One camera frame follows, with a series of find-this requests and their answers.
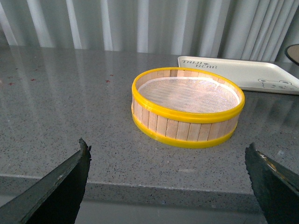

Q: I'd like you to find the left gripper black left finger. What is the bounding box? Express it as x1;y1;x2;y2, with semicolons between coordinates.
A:
0;139;91;224

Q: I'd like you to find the white steamer liner paper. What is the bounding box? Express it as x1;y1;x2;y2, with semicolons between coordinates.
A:
138;77;240;113

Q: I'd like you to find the yellow wooden steamer basket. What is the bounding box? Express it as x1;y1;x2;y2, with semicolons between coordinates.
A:
131;67;245;148

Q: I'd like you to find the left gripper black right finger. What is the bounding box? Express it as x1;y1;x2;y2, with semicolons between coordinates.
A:
245;143;299;224

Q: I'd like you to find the cream bear tray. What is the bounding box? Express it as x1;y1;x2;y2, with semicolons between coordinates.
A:
178;56;299;95

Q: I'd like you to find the tan plate black rim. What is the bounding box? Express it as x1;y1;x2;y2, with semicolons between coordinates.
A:
285;44;299;65

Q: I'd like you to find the grey pleated curtain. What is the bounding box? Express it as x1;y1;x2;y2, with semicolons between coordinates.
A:
0;0;299;62

